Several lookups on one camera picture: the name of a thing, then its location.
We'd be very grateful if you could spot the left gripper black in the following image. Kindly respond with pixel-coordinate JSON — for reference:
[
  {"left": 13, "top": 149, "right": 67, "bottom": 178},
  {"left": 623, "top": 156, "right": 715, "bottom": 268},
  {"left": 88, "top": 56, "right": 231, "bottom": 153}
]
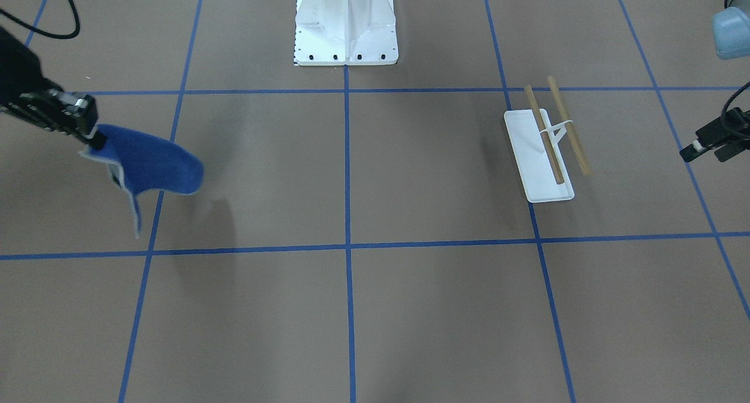
[{"left": 680, "top": 108, "right": 749, "bottom": 162}]

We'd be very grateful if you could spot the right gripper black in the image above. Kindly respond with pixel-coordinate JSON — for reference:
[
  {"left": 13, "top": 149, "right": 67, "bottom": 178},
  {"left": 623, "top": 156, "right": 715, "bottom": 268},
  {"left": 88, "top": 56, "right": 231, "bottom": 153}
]
[{"left": 2, "top": 88, "right": 107, "bottom": 150}]

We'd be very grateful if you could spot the blue grey towel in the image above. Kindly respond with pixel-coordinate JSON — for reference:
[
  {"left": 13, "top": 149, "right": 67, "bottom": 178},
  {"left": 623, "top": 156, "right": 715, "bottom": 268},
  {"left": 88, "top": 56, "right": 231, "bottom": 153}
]
[{"left": 80, "top": 124, "right": 204, "bottom": 237}]

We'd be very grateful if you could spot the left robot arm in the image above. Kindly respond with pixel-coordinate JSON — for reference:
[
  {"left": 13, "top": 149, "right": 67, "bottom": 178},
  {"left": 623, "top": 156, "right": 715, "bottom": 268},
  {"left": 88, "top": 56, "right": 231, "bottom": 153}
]
[{"left": 680, "top": 0, "right": 749, "bottom": 163}]

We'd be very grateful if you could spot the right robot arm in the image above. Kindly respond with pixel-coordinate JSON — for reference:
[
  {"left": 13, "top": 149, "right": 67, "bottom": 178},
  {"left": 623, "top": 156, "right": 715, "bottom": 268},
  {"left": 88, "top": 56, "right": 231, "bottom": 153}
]
[{"left": 1, "top": 28, "right": 107, "bottom": 150}]

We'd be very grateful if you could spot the outer wooden rack bar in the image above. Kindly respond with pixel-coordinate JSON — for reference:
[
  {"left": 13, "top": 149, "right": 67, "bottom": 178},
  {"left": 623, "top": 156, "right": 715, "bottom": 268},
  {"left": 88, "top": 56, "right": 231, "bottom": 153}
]
[{"left": 546, "top": 75, "right": 593, "bottom": 176}]

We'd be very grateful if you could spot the wooden rack bar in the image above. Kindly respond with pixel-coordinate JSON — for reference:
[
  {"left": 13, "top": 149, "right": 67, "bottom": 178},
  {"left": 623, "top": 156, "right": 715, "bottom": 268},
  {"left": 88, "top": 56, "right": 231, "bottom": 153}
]
[
  {"left": 523, "top": 85, "right": 565, "bottom": 185},
  {"left": 546, "top": 75, "right": 593, "bottom": 176}
]

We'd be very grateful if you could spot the white rack base tray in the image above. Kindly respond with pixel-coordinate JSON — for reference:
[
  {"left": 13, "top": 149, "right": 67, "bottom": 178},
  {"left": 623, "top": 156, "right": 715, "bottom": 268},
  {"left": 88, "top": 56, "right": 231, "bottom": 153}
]
[{"left": 503, "top": 109, "right": 575, "bottom": 203}]

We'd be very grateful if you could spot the inner wooden rack bar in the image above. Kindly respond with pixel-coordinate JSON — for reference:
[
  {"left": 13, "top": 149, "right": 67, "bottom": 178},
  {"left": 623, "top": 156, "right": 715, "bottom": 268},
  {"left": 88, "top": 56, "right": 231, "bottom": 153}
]
[{"left": 523, "top": 85, "right": 565, "bottom": 185}]

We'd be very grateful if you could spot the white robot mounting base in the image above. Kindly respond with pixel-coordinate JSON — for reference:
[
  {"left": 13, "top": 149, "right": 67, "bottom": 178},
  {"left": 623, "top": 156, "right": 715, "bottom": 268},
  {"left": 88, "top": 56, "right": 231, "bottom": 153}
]
[{"left": 293, "top": 0, "right": 399, "bottom": 66}]

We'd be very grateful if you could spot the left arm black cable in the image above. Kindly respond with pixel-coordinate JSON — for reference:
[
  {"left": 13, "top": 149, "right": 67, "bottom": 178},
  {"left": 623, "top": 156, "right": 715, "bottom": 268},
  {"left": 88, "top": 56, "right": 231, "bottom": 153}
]
[{"left": 722, "top": 81, "right": 750, "bottom": 125}]

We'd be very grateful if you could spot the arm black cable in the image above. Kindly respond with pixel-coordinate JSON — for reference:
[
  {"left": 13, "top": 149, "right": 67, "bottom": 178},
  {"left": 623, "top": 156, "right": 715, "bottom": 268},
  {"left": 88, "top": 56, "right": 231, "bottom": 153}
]
[
  {"left": 722, "top": 81, "right": 750, "bottom": 125},
  {"left": 0, "top": 0, "right": 81, "bottom": 40}
]

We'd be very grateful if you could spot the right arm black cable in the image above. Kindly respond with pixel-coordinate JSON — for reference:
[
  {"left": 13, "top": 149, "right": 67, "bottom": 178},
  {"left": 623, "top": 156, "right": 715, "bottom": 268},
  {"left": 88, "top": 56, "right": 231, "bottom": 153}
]
[{"left": 0, "top": 0, "right": 81, "bottom": 40}]

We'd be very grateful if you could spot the white rack bracket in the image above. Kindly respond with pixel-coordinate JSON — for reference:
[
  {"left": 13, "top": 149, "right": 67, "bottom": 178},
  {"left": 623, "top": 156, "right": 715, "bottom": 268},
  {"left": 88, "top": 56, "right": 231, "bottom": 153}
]
[{"left": 540, "top": 118, "right": 573, "bottom": 147}]

